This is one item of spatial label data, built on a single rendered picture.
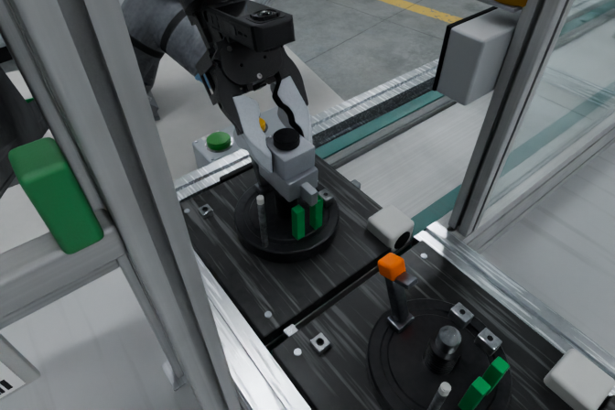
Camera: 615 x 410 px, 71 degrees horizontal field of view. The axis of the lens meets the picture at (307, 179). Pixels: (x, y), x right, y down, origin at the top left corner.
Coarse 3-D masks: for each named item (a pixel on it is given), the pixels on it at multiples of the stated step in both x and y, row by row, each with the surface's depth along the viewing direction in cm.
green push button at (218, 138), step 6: (216, 132) 73; (222, 132) 73; (210, 138) 71; (216, 138) 71; (222, 138) 71; (228, 138) 71; (210, 144) 70; (216, 144) 70; (222, 144) 70; (228, 144) 71
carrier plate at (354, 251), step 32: (320, 160) 68; (224, 192) 62; (352, 192) 62; (192, 224) 58; (224, 224) 58; (352, 224) 58; (224, 256) 54; (256, 256) 54; (320, 256) 54; (352, 256) 54; (224, 288) 52; (256, 288) 51; (288, 288) 51; (320, 288) 51; (256, 320) 48; (288, 320) 48
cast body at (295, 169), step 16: (288, 128) 49; (272, 144) 48; (288, 144) 47; (304, 144) 48; (288, 160) 46; (304, 160) 48; (272, 176) 50; (288, 176) 48; (304, 176) 49; (288, 192) 49; (304, 192) 49
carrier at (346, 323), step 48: (384, 288) 51; (432, 288) 51; (480, 288) 51; (336, 336) 47; (384, 336) 45; (432, 336) 41; (480, 336) 43; (528, 336) 47; (336, 384) 43; (384, 384) 41; (432, 384) 41; (480, 384) 36; (528, 384) 43; (576, 384) 41
